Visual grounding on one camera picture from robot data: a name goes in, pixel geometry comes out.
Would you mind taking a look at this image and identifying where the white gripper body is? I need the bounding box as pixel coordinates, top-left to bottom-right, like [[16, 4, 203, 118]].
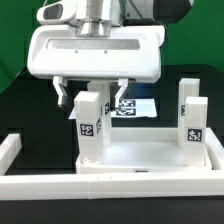
[[27, 25, 164, 83]]

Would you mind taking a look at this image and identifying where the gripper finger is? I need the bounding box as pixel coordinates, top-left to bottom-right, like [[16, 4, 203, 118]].
[[53, 76, 68, 107], [111, 79, 129, 111]]

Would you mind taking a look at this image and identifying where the white desk tabletop tray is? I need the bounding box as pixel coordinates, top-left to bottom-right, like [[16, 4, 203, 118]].
[[76, 127, 212, 174]]

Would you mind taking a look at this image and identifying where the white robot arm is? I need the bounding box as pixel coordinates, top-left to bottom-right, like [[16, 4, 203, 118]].
[[27, 0, 194, 107]]

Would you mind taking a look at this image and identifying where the white U-shaped fence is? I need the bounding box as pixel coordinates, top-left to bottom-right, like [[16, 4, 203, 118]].
[[0, 129, 224, 200]]

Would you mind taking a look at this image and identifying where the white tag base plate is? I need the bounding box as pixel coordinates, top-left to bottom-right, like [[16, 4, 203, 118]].
[[68, 98, 158, 120]]

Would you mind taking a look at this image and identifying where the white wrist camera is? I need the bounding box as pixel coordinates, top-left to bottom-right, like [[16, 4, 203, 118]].
[[37, 1, 77, 25]]

